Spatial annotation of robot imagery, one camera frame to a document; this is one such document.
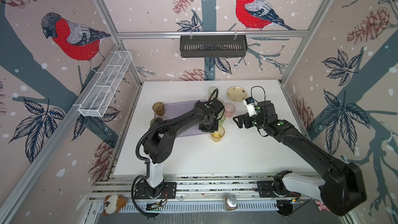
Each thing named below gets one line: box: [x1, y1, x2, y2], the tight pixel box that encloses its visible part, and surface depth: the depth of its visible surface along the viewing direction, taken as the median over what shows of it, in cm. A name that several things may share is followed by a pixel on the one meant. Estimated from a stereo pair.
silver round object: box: [224, 194, 238, 211], surface depth 63 cm
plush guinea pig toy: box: [102, 194, 127, 216], surface depth 70 cm
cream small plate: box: [226, 86, 248, 102], surface depth 119 cm
